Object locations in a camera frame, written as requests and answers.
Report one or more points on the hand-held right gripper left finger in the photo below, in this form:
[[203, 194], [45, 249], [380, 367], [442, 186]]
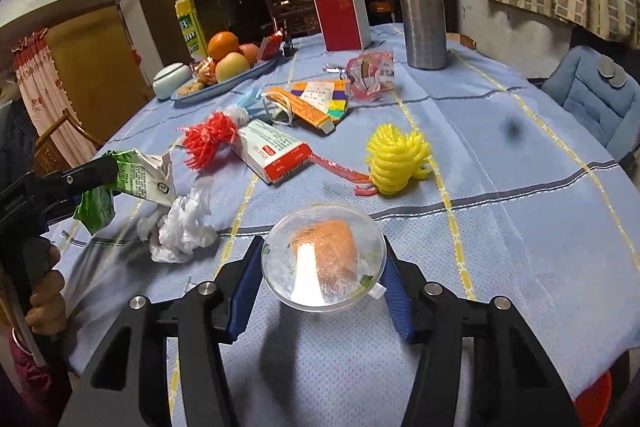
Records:
[[245, 287]]

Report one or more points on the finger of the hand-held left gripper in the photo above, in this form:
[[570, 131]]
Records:
[[85, 174], [75, 203]]

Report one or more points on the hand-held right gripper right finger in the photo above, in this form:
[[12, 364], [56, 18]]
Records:
[[396, 297]]

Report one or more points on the green wrapper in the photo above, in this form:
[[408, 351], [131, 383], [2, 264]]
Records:
[[135, 179]]

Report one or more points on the clear round plastic container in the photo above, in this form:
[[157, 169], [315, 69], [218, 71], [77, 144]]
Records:
[[322, 257]]

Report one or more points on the white red carton box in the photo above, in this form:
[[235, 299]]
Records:
[[275, 149]]

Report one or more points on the person's left forearm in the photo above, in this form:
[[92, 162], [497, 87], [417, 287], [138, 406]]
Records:
[[25, 382]]

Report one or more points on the person's left hand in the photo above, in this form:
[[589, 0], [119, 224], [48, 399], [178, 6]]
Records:
[[46, 304]]

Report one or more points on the wooden chair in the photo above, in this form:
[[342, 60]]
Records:
[[55, 137]]

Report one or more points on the white crumpled plastic bag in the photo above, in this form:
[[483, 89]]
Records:
[[182, 227]]

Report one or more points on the red floral curtain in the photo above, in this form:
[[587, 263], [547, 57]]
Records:
[[40, 92]]

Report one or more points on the yellow wooden door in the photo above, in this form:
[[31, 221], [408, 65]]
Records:
[[85, 72]]

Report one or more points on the white ceramic jar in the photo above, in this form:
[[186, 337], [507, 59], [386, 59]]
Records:
[[170, 81]]

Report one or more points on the red plastic strip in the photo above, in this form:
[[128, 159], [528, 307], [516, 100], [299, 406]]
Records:
[[345, 172]]

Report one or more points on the pile of biscuits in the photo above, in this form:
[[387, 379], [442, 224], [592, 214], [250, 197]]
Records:
[[192, 88]]

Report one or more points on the yellow plastic coil toy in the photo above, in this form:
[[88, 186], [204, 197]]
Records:
[[395, 154]]

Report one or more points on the blue checked tablecloth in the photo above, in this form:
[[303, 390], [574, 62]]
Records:
[[500, 187]]

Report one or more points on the blue face mask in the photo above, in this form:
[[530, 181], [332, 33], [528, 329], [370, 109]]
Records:
[[247, 99]]

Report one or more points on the blue fruit plate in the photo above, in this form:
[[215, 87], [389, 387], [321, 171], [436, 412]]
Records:
[[240, 80]]

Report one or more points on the yellow green tall carton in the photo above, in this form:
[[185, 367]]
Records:
[[192, 27]]

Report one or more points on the yellow apple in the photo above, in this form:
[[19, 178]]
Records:
[[232, 66]]

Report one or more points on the orange long carton box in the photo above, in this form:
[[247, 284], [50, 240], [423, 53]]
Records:
[[300, 111]]

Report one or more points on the dark wooden cabinet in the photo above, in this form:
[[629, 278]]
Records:
[[160, 2]]

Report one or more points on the orange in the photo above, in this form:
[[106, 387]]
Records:
[[223, 45]]

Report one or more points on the multicoloured flattened carton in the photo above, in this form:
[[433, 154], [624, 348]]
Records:
[[336, 104]]

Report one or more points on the red apple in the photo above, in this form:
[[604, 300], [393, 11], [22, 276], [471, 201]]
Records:
[[249, 53]]

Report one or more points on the white paper receipt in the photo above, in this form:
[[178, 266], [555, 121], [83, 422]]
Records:
[[320, 92]]

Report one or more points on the pink clear snack packet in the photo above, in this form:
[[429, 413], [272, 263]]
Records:
[[372, 74]]

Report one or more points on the red plastic stool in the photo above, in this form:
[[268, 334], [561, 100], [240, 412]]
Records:
[[595, 399]]

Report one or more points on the red snack packet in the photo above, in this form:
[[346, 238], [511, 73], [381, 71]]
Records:
[[270, 44]]

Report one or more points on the small clear wrapper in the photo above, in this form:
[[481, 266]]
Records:
[[334, 68]]

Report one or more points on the small black clip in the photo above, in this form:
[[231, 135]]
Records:
[[289, 49]]

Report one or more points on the red and white box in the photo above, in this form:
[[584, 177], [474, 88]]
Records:
[[342, 23]]

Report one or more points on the blue cushioned chair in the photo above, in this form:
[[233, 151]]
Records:
[[590, 87]]

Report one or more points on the steel patterned bottle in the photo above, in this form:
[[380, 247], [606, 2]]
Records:
[[422, 12]]

